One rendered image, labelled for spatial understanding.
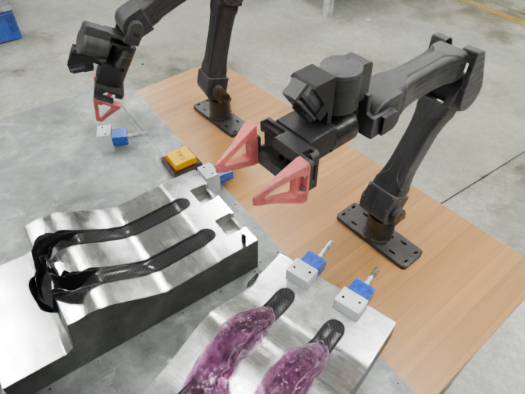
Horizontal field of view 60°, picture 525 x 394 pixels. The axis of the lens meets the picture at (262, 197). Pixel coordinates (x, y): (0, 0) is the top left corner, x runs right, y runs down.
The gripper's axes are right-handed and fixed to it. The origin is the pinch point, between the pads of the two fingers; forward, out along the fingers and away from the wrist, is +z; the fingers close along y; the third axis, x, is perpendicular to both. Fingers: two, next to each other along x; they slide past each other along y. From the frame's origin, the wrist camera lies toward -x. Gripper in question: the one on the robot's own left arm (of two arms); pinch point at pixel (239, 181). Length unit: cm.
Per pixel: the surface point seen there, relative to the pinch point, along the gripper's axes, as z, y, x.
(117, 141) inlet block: -7, -66, 37
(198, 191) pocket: -10.6, -31.3, 32.5
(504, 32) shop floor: -335, -104, 126
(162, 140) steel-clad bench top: -18, -62, 40
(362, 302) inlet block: -16.7, 12.0, 32.0
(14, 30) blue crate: -42, -335, 113
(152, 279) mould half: 9.7, -16.4, 31.0
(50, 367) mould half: 31.3, -14.7, 34.6
